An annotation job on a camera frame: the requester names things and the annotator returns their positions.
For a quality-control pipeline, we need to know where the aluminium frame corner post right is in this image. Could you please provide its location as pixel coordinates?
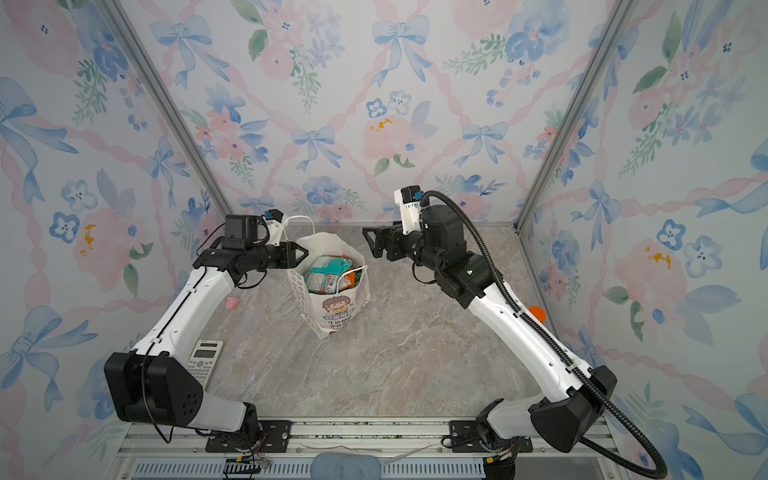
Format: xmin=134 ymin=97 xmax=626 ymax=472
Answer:
xmin=514 ymin=0 xmax=636 ymax=234

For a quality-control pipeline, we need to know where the aluminium frame corner post left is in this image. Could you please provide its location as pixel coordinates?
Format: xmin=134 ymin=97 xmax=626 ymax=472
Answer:
xmin=95 ymin=1 xmax=232 ymax=214

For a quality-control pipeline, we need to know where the white calculator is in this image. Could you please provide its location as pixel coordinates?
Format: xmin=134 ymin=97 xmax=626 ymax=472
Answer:
xmin=186 ymin=340 xmax=224 ymax=390

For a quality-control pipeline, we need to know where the black corrugated cable conduit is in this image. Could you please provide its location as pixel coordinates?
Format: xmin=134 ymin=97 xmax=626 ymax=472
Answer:
xmin=419 ymin=190 xmax=668 ymax=480

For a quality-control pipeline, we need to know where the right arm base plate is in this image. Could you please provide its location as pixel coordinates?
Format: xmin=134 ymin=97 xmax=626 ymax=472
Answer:
xmin=441 ymin=420 xmax=533 ymax=455

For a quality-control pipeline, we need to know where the teal snack packet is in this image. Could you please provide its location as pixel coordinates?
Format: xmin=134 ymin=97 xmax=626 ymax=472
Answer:
xmin=304 ymin=255 xmax=354 ymax=295

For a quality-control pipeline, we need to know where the aluminium frame corner post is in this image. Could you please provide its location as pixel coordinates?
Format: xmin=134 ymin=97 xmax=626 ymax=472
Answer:
xmin=514 ymin=0 xmax=636 ymax=234
xmin=95 ymin=1 xmax=232 ymax=214

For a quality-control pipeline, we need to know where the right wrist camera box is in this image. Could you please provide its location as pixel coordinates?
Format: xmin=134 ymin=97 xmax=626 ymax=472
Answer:
xmin=394 ymin=185 xmax=423 ymax=235

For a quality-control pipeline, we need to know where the white printed paper bag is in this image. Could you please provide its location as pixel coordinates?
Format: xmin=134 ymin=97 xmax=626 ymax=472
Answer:
xmin=287 ymin=229 xmax=371 ymax=339

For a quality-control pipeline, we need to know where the orange Fox's candy packet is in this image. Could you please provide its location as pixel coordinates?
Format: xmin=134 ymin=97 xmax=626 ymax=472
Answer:
xmin=338 ymin=266 xmax=366 ymax=292

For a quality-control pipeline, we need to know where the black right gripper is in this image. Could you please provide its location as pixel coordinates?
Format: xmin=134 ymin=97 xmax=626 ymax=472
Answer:
xmin=366 ymin=216 xmax=446 ymax=275

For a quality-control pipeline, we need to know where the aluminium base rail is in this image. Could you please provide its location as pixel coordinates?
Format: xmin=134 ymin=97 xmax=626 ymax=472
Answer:
xmin=106 ymin=417 xmax=629 ymax=479

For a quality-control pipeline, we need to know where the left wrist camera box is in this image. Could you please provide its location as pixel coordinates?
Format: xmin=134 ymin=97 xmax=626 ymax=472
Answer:
xmin=221 ymin=209 xmax=284 ymax=250

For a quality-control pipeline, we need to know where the blue grey cloth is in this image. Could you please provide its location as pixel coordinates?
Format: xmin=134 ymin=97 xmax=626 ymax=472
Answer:
xmin=310 ymin=453 xmax=381 ymax=480

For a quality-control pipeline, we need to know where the orange bottle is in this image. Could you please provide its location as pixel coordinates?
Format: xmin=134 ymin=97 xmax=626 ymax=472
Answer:
xmin=528 ymin=306 xmax=547 ymax=324

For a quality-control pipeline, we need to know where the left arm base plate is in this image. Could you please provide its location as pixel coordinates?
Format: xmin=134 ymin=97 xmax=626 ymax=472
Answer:
xmin=205 ymin=420 xmax=293 ymax=454

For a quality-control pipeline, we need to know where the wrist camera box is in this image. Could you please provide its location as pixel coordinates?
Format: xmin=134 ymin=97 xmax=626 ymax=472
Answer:
xmin=221 ymin=209 xmax=284 ymax=250
xmin=394 ymin=185 xmax=423 ymax=235

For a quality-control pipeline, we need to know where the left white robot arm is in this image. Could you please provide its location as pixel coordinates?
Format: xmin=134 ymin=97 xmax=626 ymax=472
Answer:
xmin=104 ymin=241 xmax=309 ymax=450

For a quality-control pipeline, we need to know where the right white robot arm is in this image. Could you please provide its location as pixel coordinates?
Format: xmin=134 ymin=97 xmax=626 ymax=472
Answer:
xmin=362 ymin=205 xmax=604 ymax=453

